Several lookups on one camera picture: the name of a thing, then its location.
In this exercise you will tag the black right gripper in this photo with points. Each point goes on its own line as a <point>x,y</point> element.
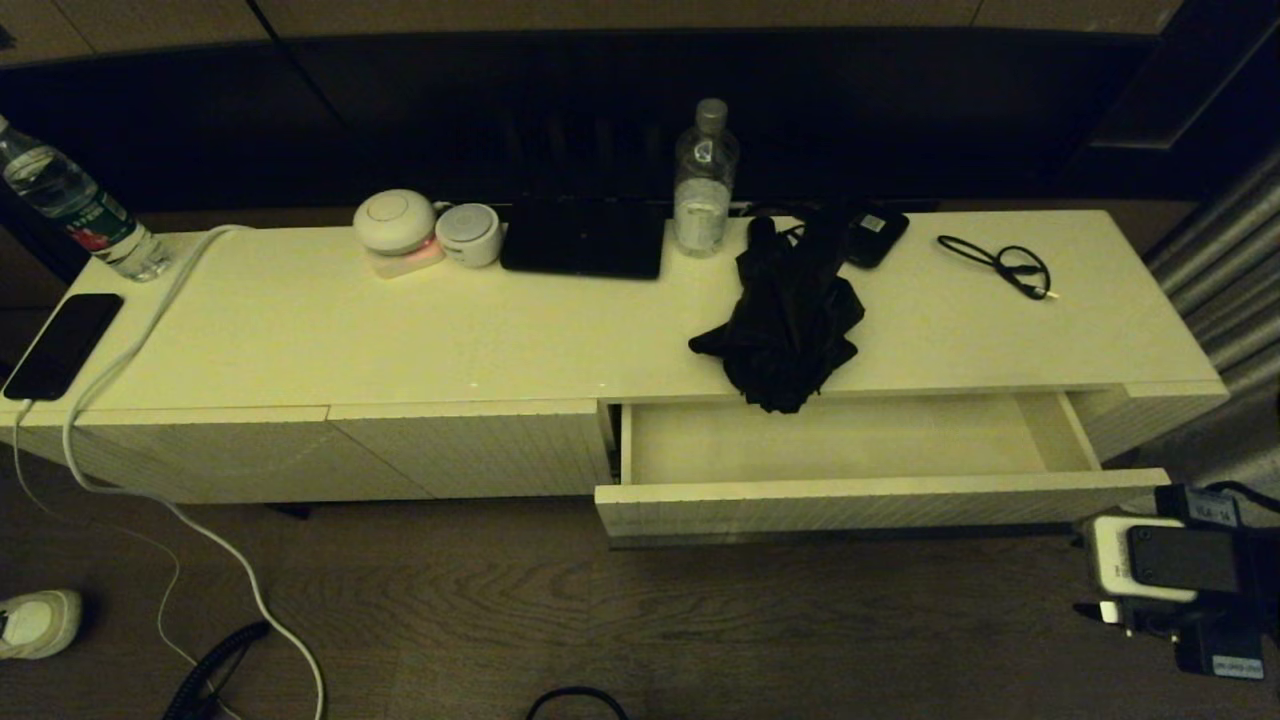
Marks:
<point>1262,600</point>

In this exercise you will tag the white cabinet drawer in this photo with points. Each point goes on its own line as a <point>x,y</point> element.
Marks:
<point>850,505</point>

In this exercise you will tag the black umbrella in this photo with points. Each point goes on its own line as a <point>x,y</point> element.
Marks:
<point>790,320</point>

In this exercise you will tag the white low cabinet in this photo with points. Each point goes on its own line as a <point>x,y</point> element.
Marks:
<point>400,330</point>

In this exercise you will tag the small black labelled device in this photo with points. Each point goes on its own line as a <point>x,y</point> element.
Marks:
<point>878,235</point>

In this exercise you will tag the clear bottle with grey cap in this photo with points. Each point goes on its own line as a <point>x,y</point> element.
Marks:
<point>703,208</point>

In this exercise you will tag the black flat tablet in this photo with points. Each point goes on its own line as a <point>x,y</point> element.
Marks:
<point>585,238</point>

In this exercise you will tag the small white round speaker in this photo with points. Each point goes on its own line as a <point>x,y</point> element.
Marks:
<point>468,236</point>

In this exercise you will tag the white dome-shaped device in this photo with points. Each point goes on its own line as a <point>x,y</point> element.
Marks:
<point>395,220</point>

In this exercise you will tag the white sneaker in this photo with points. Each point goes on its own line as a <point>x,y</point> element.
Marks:
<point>40,625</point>

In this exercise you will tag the black smartphone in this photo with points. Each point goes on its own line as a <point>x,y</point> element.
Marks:
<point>63,343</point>

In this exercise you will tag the water bottle with green label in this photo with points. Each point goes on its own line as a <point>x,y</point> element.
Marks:
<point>70,200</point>

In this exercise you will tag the dark grey door frame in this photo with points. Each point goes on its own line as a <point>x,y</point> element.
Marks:
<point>1150,136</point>

